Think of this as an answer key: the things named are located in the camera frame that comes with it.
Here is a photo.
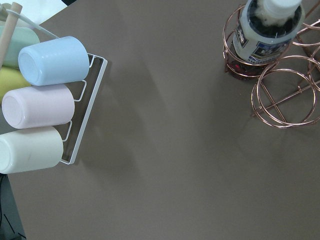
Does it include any tea bottle front of rack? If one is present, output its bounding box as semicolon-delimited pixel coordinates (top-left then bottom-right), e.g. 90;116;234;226
226;0;305;80

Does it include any light blue cup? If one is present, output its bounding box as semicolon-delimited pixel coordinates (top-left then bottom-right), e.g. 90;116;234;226
18;36;90;86

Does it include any pink cup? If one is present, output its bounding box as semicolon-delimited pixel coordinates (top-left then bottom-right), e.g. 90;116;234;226
1;84;75;129

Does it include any white cup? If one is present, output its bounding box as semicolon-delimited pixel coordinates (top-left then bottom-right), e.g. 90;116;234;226
0;126;64;174

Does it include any yellow cup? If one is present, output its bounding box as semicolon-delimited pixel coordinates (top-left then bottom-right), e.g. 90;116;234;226
0;66;31;102

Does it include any mint green cup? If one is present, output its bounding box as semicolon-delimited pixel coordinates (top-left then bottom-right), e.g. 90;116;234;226
2;26;40;69

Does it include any copper wire bottle rack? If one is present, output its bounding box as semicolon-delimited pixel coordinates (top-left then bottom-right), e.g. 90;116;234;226
222;1;320;129

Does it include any white wire cup rack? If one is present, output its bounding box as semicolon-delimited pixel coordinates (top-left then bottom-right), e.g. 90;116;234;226
0;3;108;165

